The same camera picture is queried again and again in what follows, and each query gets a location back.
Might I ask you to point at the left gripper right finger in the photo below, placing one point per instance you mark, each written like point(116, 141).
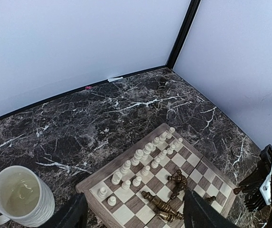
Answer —
point(199, 214)

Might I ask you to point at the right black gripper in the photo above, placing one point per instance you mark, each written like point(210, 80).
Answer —
point(257, 186)

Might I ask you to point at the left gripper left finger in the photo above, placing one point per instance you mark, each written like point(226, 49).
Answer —
point(71, 215)

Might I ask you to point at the wooden chess board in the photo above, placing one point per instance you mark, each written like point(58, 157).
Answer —
point(133, 211)

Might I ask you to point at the white pieces back row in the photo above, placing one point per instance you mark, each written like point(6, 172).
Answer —
point(153, 163)

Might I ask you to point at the fallen dark piece pile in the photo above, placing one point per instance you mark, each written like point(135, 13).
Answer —
point(165, 209)

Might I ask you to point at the white rook corner piece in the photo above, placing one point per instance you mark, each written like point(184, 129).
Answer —
point(102, 192)

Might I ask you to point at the white pawn left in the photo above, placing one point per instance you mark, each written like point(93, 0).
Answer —
point(111, 201)

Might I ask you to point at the white ribbed mug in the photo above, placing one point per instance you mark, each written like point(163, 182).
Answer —
point(24, 197)

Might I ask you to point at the right black frame post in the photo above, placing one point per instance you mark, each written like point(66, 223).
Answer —
point(183, 32)

